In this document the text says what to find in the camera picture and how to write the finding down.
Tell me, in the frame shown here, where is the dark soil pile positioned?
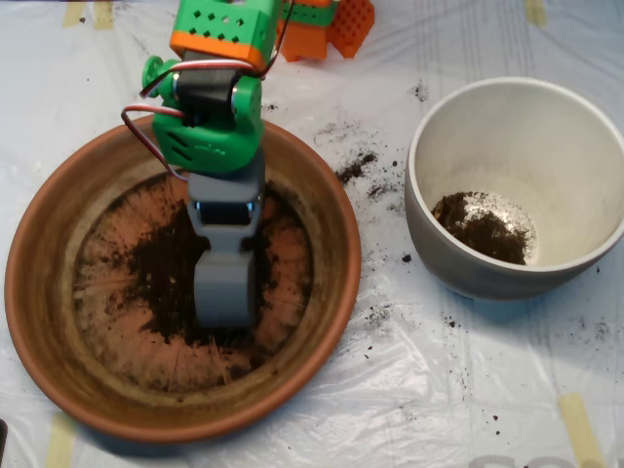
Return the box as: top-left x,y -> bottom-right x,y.
124,170 -> 313,386

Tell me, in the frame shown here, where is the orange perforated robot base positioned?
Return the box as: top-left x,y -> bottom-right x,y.
275,0 -> 376,62

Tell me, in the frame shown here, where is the small spilled soil clump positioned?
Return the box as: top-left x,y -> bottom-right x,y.
335,151 -> 379,184

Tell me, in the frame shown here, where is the terracotta saucer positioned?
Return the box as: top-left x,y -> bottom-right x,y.
4,110 -> 363,445

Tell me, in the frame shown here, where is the dark soil in pot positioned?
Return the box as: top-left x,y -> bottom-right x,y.
431,191 -> 537,267

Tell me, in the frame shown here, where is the white ceramic pot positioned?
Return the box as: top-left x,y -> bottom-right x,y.
404,76 -> 624,301

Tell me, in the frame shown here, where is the clear plastic cover sheet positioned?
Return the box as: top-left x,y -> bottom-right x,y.
0,0 -> 624,468

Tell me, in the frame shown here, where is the red and white servo cable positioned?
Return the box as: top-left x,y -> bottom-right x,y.
120,0 -> 293,185

